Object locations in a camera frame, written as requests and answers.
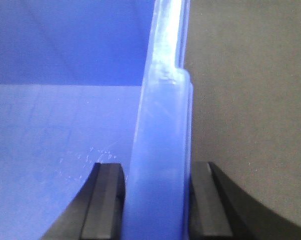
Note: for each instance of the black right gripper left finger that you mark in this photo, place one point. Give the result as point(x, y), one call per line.
point(96, 212)

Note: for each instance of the blue plastic bin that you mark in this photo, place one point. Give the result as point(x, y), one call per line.
point(94, 81)

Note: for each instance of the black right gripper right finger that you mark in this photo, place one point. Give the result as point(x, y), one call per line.
point(218, 208)

